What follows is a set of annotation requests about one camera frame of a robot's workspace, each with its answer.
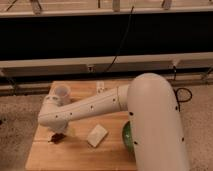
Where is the dark red pepper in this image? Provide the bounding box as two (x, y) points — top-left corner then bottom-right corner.
(49, 133), (65, 144)

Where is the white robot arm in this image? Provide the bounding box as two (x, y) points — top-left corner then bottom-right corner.
(38, 73), (190, 171)

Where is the white sponge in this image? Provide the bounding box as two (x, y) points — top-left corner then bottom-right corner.
(87, 124), (108, 147)

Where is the wooden cutting board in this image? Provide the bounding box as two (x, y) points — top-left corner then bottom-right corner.
(25, 80), (159, 171)

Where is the white plastic cup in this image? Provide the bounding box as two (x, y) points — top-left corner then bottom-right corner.
(53, 84), (71, 105)

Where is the green bowl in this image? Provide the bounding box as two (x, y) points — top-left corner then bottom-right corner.
(122, 121), (134, 153)

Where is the black hanging cable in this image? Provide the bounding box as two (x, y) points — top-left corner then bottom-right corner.
(101, 4), (135, 74)

